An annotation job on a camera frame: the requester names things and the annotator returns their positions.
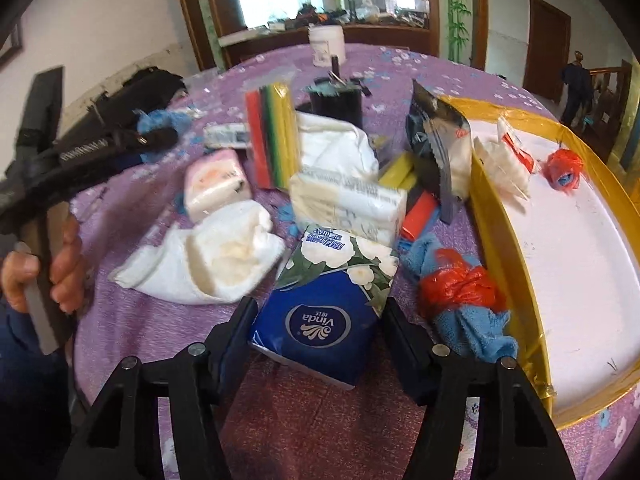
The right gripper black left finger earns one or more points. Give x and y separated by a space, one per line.
120 436

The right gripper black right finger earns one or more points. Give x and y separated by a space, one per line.
516 438

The red bag blue cloth bundle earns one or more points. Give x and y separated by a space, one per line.
458 296

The pink rose tissue pack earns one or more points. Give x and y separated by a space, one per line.
214 181

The white towel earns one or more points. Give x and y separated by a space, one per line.
220 260

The blue Vinda tissue pack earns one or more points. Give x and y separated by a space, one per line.
321 313

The multicolour sponge strips pack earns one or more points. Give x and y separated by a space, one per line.
274 137

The lemon print tissue pack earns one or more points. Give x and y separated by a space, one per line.
331 200

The red plastic bag bundle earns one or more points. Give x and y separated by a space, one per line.
562 169

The black foil snack bag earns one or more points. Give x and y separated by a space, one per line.
440 142

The blue knitted cloth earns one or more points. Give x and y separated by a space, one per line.
161 119

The white bag red label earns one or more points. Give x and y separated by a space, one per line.
508 165

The yellow red sponge pack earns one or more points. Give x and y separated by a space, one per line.
422 210

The white cloth bundle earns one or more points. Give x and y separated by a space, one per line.
332 145

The yellow rimmed white tray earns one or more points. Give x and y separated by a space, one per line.
568 263

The small white wrapper packet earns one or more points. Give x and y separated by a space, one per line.
235 136

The wooden cabinet counter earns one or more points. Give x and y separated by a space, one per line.
416 39

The purple floral tablecloth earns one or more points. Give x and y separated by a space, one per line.
285 424

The black cup with clips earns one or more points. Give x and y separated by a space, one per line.
336 97

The white plastic jar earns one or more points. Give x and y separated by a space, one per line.
327 41

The person in dark clothes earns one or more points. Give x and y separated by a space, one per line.
579 89

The brown wooden door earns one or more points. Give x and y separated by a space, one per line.
547 50

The framed wall picture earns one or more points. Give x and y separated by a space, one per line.
12 46

